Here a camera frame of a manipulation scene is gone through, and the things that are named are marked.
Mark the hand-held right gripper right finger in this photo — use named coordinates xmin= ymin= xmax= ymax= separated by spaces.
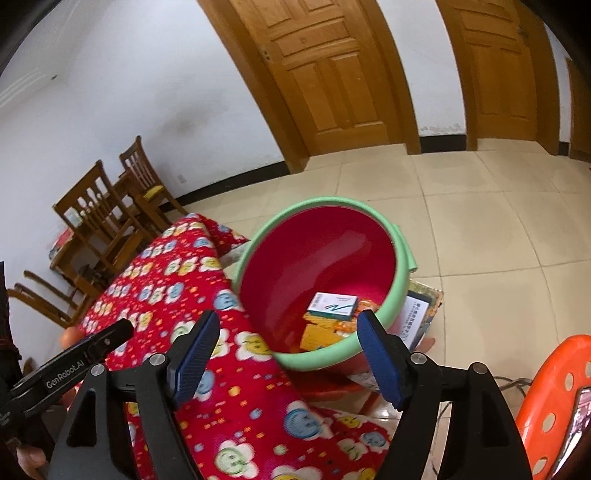
xmin=356 ymin=310 xmax=532 ymax=480

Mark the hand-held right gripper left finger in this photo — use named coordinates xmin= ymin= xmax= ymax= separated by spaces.
xmin=48 ymin=310 xmax=221 ymax=480

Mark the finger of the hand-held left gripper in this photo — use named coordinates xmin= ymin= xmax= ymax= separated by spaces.
xmin=85 ymin=318 xmax=134 ymax=358

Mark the large yellow foam sponge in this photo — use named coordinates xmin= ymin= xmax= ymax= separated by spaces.
xmin=300 ymin=323 xmax=349 ymax=354

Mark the white and blue box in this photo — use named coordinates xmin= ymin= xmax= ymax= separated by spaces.
xmin=307 ymin=292 xmax=360 ymax=319

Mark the green and red plastic basin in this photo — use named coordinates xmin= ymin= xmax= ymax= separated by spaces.
xmin=231 ymin=198 xmax=419 ymax=372

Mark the person's left hand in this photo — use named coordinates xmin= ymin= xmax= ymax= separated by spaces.
xmin=16 ymin=445 xmax=51 ymax=478

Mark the orange fruit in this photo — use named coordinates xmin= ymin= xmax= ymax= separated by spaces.
xmin=60 ymin=325 xmax=88 ymax=349

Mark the printed box under basin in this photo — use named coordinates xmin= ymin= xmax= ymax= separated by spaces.
xmin=399 ymin=277 xmax=444 ymax=352

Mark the low wooden chair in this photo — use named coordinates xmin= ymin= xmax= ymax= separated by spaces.
xmin=23 ymin=270 xmax=93 ymax=310
xmin=7 ymin=284 xmax=79 ymax=328

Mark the wooden dining table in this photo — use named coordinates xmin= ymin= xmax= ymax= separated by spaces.
xmin=48 ymin=171 xmax=148 ymax=296

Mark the red smiley flower blanket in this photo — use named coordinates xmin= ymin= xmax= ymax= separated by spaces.
xmin=76 ymin=212 xmax=393 ymax=480

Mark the red book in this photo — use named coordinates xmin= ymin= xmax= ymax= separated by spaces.
xmin=48 ymin=228 xmax=75 ymax=254

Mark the orange plastic stool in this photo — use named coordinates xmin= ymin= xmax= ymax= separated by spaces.
xmin=515 ymin=335 xmax=591 ymax=480

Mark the wooden chair with yellow cushion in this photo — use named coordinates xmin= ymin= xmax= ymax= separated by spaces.
xmin=119 ymin=136 xmax=188 ymax=222

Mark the smartphone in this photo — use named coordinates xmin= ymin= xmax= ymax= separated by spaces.
xmin=551 ymin=388 xmax=591 ymax=480

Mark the wooden panel door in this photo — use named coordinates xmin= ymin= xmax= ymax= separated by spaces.
xmin=198 ymin=0 xmax=422 ymax=174
xmin=436 ymin=0 xmax=561 ymax=155

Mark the wooden door frame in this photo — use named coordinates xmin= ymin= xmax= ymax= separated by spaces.
xmin=564 ymin=58 xmax=591 ymax=162

